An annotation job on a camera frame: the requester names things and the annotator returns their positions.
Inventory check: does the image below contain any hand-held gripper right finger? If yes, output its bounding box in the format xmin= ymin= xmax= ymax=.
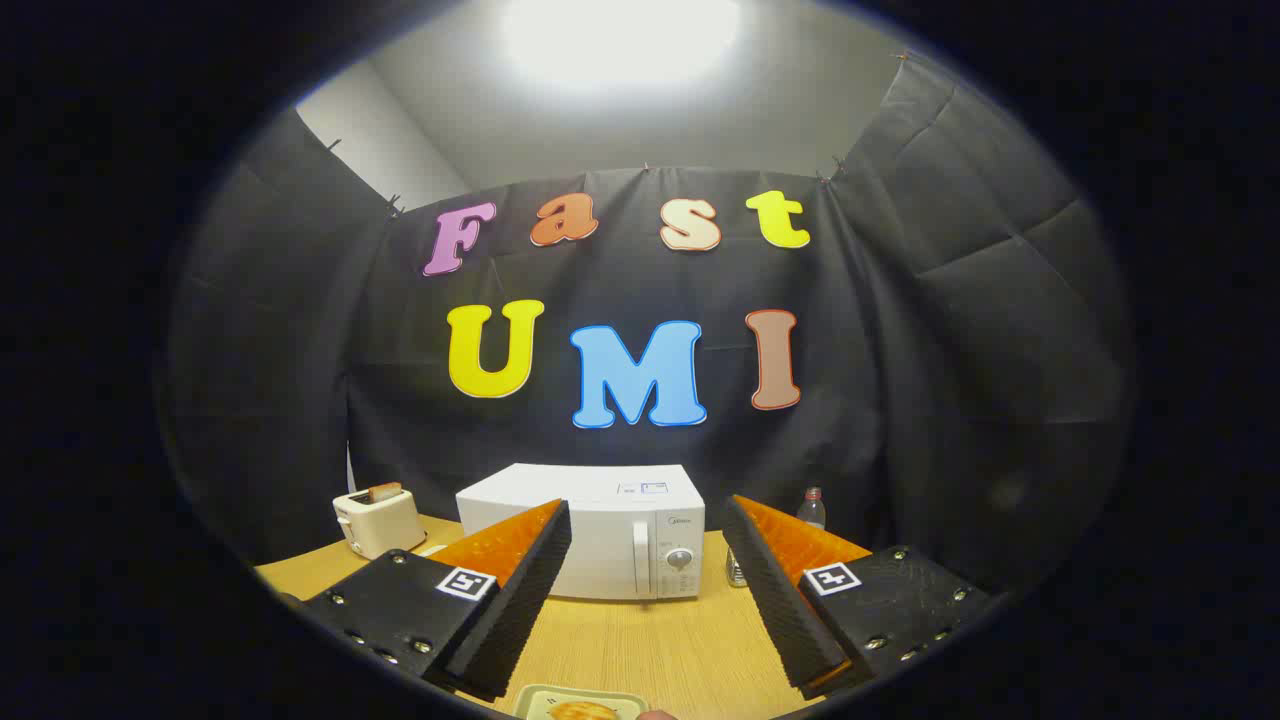
xmin=722 ymin=494 xmax=1001 ymax=701

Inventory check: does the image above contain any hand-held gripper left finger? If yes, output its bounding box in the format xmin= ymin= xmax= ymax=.
xmin=300 ymin=498 xmax=573 ymax=701

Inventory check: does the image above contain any white microwave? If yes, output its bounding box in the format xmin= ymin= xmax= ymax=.
xmin=456 ymin=462 xmax=706 ymax=602

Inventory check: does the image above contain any cream square plate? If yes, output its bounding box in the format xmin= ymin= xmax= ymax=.
xmin=512 ymin=684 xmax=651 ymax=720

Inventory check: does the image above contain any cream toaster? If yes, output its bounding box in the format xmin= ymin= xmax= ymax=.
xmin=333 ymin=487 xmax=428 ymax=561

